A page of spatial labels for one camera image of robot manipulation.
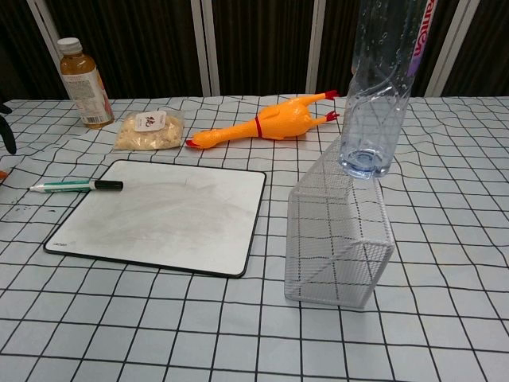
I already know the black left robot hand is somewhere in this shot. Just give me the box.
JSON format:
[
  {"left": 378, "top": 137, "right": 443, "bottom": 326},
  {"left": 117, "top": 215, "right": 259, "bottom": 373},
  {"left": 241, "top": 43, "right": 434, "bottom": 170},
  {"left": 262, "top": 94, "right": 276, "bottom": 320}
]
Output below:
[{"left": 0, "top": 103, "right": 17, "bottom": 183}]

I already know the green white whiteboard marker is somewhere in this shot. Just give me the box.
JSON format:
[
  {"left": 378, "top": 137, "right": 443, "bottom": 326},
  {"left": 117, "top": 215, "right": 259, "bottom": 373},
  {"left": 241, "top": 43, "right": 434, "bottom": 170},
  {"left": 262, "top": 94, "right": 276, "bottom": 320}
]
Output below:
[{"left": 29, "top": 179, "right": 124, "bottom": 194}]

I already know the black-framed whiteboard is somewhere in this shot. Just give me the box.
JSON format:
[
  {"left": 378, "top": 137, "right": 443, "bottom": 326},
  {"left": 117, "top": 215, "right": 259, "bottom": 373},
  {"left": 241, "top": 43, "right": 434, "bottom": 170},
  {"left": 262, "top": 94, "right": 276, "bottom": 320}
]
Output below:
[{"left": 42, "top": 158, "right": 267, "bottom": 279}]

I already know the orange juice bottle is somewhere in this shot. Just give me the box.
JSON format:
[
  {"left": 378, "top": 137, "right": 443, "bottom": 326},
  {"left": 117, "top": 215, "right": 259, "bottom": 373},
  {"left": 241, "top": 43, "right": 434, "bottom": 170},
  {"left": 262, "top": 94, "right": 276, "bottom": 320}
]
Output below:
[{"left": 57, "top": 37, "right": 116, "bottom": 131}]

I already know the clear snack bag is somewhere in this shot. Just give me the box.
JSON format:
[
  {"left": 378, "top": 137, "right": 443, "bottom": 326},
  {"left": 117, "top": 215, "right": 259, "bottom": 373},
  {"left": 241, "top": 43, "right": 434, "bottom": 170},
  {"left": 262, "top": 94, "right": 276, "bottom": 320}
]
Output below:
[{"left": 112, "top": 109, "right": 187, "bottom": 151}]

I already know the dark brown curtain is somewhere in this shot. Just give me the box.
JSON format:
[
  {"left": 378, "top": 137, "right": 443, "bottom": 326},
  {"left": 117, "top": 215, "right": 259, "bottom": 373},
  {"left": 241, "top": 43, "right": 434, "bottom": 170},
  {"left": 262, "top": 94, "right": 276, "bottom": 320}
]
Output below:
[{"left": 0, "top": 0, "right": 509, "bottom": 100}]

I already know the white black checkered tablecloth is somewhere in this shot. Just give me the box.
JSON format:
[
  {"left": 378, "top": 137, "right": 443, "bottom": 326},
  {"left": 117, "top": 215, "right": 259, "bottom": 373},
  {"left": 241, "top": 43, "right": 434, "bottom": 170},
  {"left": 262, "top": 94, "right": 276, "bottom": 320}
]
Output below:
[{"left": 0, "top": 95, "right": 509, "bottom": 382}]

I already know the yellow rubber chicken toy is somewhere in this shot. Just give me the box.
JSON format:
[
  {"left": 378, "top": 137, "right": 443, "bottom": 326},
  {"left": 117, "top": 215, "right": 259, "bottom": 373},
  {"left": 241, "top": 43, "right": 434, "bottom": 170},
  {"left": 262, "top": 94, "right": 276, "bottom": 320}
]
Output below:
[{"left": 185, "top": 89, "right": 342, "bottom": 151}]

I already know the clear plastic water bottle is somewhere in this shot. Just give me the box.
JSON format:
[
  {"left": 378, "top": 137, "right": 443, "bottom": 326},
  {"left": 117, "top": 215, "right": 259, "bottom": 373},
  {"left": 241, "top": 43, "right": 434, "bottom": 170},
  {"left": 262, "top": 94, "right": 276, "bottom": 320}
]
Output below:
[{"left": 336, "top": 0, "right": 438, "bottom": 181}]

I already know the white screen frame post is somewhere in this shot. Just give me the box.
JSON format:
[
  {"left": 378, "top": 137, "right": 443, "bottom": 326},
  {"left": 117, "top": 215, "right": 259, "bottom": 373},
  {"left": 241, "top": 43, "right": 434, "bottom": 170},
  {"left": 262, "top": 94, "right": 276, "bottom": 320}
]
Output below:
[
  {"left": 305, "top": 0, "right": 328, "bottom": 97},
  {"left": 189, "top": 0, "right": 221, "bottom": 97},
  {"left": 425, "top": 0, "right": 481, "bottom": 98},
  {"left": 25, "top": 0, "right": 72, "bottom": 99}
]

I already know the white wire mesh basket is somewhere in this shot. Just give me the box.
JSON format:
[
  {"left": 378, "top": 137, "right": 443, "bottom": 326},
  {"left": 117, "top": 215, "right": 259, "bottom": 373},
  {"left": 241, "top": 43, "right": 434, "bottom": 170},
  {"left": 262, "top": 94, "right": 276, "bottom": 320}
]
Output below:
[{"left": 283, "top": 134, "right": 396, "bottom": 310}]

